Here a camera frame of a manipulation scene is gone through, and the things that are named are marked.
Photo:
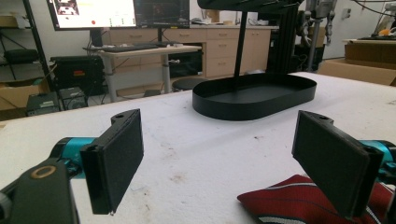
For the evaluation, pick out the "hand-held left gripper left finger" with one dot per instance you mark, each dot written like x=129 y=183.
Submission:
x=120 y=161

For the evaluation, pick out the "black equipment case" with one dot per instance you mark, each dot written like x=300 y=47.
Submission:
x=77 y=74

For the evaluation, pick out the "monitor with white screen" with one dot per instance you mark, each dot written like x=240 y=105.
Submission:
x=93 y=12

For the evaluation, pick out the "beige cabinet with drawers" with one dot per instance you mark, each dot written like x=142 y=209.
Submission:
x=221 y=49

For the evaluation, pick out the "black keyboard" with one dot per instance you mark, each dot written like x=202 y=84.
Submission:
x=129 y=48

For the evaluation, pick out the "black stand with oval tray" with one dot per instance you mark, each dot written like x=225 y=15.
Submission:
x=252 y=99

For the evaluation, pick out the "black bag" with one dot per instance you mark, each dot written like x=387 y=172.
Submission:
x=21 y=56

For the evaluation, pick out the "large cardboard box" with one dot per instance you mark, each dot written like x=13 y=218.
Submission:
x=364 y=67

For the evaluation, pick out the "black round stool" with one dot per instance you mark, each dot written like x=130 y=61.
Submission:
x=186 y=84

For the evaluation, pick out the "grey metal stand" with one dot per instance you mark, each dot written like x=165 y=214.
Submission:
x=314 y=40

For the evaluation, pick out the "light wooden desk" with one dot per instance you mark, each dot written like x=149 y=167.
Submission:
x=149 y=52

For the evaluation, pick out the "small black box device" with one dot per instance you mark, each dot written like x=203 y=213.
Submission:
x=73 y=98

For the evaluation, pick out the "black aluminium frame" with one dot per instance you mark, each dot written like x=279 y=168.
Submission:
x=285 y=43

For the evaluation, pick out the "red striped cloth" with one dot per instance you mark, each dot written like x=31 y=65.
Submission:
x=280 y=202

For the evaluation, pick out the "brown cardboard box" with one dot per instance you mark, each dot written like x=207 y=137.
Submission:
x=18 y=95

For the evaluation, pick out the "monitor with dark screen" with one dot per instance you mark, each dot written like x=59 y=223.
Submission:
x=162 y=12

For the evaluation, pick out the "grey electronic device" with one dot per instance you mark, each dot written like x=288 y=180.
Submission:
x=42 y=104

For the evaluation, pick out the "black metal shelf rack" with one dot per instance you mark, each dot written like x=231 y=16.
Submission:
x=37 y=46

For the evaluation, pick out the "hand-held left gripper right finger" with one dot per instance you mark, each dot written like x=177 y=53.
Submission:
x=333 y=158

